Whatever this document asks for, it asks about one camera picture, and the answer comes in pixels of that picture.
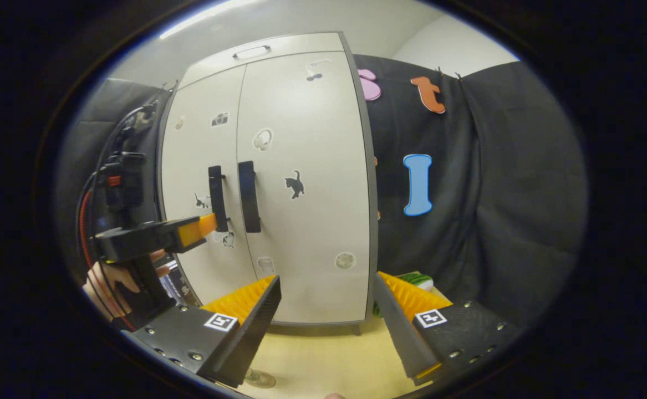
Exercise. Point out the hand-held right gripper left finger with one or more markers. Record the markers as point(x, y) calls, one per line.
point(251, 338)

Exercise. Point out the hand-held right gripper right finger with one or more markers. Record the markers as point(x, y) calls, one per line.
point(401, 338)

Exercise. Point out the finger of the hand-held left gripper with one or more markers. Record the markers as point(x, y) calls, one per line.
point(195, 230)

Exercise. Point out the white cabinet door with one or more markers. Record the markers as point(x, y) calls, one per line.
point(190, 155)
point(312, 233)

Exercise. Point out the white and grey cabinet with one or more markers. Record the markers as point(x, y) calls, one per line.
point(372, 221)

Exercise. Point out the white cabinet drawer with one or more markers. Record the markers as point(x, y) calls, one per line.
point(301, 47)

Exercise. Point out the green striped white object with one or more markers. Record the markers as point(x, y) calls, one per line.
point(417, 280)

